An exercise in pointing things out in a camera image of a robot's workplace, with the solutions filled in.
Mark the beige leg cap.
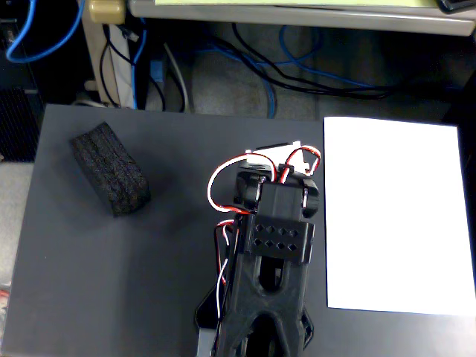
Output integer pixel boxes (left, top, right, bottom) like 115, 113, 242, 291
88, 0, 126, 24

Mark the white paper sheet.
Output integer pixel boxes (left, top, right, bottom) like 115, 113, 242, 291
322, 115, 476, 317

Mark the grey desk edge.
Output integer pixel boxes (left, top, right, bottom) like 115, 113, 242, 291
128, 0, 476, 37

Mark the blue looped cable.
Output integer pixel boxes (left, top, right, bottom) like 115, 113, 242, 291
4, 0, 87, 63

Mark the long red white servo wire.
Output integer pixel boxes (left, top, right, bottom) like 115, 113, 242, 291
206, 155, 261, 216

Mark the long black floor cable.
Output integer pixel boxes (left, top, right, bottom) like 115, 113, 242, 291
231, 22, 396, 100

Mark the thin black cable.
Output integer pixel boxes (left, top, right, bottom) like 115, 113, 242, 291
99, 24, 132, 108

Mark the black foam cube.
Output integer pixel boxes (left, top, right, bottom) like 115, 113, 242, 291
70, 121, 152, 218

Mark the white grey cable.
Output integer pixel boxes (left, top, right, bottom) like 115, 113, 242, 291
162, 42, 191, 113

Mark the black computer tower grille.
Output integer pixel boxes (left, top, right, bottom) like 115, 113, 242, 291
0, 86, 42, 163

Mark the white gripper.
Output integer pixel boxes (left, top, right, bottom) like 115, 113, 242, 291
245, 140, 321, 176

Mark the thin blue cable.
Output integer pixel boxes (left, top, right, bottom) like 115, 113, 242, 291
131, 17, 148, 109

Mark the grey table clamp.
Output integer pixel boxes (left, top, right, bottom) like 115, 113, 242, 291
196, 327, 217, 357

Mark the short red white servo wire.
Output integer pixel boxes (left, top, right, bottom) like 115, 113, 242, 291
281, 147, 322, 176

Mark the long blue floor cable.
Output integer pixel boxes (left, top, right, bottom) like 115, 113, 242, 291
206, 25, 375, 120

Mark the red white black servo wire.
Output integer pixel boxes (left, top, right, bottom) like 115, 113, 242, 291
213, 218, 239, 321

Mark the beige desk leg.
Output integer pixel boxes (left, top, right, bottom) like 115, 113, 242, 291
81, 0, 139, 109

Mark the small blue box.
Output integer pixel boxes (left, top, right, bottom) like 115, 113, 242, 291
150, 60, 165, 83

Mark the black device on desk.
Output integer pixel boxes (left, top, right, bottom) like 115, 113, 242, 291
437, 0, 476, 15

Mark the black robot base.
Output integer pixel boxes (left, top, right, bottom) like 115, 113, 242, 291
194, 292, 315, 349

